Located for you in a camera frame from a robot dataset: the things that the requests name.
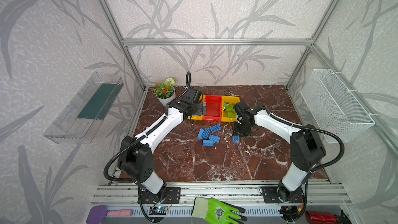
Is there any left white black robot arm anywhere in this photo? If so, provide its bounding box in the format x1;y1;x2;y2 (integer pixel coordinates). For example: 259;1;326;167
103;87;202;201

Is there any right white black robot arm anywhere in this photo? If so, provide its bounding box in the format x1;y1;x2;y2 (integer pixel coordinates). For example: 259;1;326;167
233;102;345;202

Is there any left yellow plastic bin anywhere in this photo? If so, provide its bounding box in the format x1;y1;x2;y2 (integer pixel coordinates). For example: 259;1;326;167
188;95;207;120

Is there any yellow plastic bin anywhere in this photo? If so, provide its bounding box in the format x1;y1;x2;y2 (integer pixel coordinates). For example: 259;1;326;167
188;95;207;120
221;95;240;122

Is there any red plastic bin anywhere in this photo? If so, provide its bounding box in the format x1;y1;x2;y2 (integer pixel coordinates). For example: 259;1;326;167
203;95;222;122

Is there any right yellow plastic bin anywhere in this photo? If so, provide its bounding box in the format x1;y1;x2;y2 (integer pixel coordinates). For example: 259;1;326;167
221;95;240;122

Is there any potted plant white pot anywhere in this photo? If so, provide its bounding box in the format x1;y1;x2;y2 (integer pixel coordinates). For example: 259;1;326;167
153;77;176;106

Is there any green work glove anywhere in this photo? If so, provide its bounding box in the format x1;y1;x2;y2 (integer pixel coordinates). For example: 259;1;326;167
191;197;248;224

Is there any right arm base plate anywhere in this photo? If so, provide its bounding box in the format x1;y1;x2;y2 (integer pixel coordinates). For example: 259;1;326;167
260;186;304;203

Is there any white wire mesh basket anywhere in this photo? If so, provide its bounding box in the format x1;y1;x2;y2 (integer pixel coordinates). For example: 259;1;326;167
301;68;375;143

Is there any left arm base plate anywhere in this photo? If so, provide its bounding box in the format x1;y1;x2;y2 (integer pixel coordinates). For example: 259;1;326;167
138;187;181;204

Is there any clear acrylic wall shelf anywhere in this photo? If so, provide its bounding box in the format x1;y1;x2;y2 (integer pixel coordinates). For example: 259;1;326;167
44;72;124;144

